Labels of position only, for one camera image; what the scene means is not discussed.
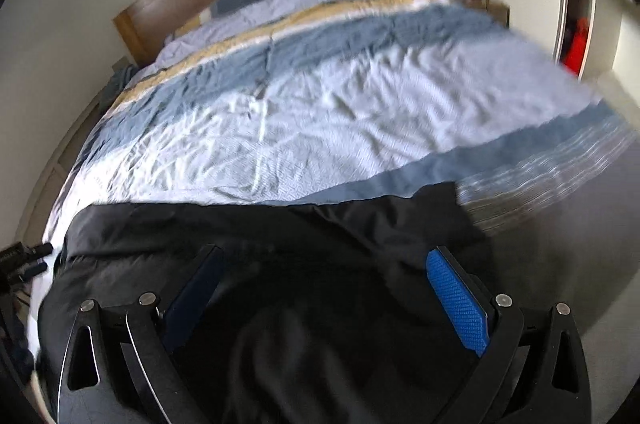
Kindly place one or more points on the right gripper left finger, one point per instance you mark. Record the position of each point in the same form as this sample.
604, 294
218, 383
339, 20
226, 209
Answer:
117, 366

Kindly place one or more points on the wooden nightstand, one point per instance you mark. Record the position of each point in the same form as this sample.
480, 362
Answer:
497, 10

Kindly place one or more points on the black puffer coat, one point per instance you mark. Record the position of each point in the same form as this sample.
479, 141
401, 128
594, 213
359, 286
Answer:
323, 314

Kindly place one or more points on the dark cloth beside bed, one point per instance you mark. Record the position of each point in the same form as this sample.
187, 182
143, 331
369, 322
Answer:
120, 81

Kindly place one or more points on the striped duvet on bed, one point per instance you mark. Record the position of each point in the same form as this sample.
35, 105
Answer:
321, 101

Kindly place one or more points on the red item in wardrobe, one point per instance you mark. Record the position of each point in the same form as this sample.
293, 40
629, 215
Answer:
575, 45

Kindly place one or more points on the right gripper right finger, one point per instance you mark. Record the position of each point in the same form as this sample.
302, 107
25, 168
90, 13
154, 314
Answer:
531, 365

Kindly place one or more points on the wall radiator cover panels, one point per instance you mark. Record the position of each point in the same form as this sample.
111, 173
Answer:
51, 180

